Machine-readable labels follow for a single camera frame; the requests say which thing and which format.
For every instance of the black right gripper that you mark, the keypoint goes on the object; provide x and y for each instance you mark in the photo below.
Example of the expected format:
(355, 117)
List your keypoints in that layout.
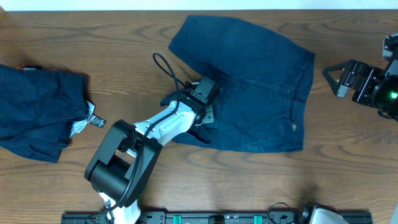
(371, 74)

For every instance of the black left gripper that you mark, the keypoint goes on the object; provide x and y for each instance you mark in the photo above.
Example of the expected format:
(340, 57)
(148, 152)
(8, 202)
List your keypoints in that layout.
(204, 117)

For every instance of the blue denim shorts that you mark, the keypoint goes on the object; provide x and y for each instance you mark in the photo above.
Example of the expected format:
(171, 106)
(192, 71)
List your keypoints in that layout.
(264, 78)

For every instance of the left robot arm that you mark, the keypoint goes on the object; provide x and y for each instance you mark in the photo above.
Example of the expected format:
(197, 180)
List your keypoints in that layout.
(121, 167)

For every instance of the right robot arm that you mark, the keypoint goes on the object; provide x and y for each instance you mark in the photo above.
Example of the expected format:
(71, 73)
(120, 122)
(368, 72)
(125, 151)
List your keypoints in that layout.
(391, 73)

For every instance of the black clothing label tag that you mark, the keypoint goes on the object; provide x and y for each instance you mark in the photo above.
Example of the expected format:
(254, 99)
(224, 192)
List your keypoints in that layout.
(96, 121)

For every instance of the dark navy folded garment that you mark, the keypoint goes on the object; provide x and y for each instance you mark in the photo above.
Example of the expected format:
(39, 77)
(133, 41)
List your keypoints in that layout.
(38, 110)

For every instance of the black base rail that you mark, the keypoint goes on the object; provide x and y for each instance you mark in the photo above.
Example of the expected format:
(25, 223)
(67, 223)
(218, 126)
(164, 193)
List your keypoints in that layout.
(187, 218)

